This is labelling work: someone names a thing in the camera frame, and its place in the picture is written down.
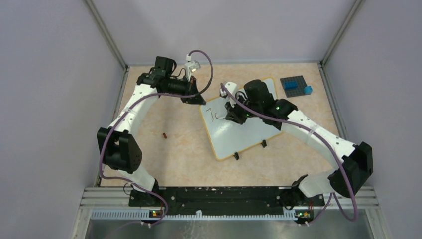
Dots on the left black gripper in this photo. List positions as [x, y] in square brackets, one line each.
[191, 89]

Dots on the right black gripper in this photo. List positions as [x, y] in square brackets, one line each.
[233, 114]

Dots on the yellow-framed whiteboard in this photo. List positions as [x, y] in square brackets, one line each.
[228, 138]

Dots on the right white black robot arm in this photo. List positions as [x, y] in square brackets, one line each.
[352, 164]

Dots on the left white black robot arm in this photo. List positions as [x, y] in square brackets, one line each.
[119, 149]

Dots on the dark blue lego brick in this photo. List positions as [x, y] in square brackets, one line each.
[289, 85]

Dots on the grey lego baseplate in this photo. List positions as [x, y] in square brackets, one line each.
[294, 92]

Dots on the light blue lego brick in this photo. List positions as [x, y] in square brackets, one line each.
[308, 90]

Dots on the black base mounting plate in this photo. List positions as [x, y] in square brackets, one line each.
[229, 201]

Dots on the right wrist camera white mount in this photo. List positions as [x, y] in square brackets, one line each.
[229, 87]

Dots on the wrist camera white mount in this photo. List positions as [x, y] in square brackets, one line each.
[190, 66]
[229, 87]

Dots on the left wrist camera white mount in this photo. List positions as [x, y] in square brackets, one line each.
[190, 66]

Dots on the aluminium frame rail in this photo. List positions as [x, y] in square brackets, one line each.
[316, 222]

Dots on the white cable duct strip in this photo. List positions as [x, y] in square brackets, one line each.
[146, 215]

